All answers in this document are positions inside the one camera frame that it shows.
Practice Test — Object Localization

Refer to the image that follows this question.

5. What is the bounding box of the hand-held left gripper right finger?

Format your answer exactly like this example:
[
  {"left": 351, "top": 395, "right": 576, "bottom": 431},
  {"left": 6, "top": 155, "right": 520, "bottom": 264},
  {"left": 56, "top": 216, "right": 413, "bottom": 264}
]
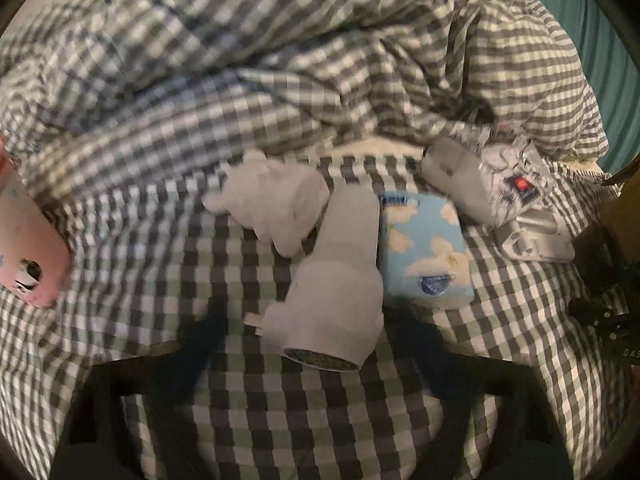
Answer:
[{"left": 384, "top": 310, "right": 574, "bottom": 480}]

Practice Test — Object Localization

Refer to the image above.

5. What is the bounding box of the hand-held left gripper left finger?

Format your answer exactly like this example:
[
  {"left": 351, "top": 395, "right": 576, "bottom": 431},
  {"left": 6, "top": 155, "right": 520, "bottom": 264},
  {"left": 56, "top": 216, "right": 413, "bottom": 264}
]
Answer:
[{"left": 50, "top": 305, "right": 227, "bottom": 480}]

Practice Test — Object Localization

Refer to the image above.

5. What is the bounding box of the grey checked bed sheet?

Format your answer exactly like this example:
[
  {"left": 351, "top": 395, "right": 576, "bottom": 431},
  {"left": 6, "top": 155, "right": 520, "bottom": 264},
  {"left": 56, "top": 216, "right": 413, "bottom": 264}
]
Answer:
[{"left": 0, "top": 145, "right": 632, "bottom": 480}]

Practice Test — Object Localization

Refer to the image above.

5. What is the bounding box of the blue cloud print tissue pack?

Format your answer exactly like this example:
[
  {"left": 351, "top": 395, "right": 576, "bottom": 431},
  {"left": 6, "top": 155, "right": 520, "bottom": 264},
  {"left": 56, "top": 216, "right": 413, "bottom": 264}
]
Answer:
[{"left": 377, "top": 191, "right": 476, "bottom": 311}]

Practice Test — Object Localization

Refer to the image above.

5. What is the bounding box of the silver foil wrapped packet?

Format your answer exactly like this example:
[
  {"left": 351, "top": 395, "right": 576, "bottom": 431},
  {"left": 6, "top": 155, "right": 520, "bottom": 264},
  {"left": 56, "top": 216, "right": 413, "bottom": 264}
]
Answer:
[{"left": 419, "top": 122, "right": 554, "bottom": 227}]

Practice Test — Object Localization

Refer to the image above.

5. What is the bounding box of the pink bottle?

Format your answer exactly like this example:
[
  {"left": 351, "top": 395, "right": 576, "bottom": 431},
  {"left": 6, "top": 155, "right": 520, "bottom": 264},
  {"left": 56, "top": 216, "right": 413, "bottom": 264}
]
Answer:
[{"left": 0, "top": 135, "right": 71, "bottom": 310}]

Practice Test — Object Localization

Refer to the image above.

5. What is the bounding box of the teal curtain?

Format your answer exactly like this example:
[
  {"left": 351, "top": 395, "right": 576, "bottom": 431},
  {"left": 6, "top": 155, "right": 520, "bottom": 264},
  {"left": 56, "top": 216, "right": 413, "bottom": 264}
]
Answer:
[{"left": 515, "top": 0, "right": 640, "bottom": 177}]

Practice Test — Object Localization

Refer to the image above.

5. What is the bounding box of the grey checked duvet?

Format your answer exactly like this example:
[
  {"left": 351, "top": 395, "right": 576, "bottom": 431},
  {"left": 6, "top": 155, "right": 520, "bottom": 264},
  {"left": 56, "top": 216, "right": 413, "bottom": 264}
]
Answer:
[{"left": 0, "top": 0, "right": 609, "bottom": 202}]

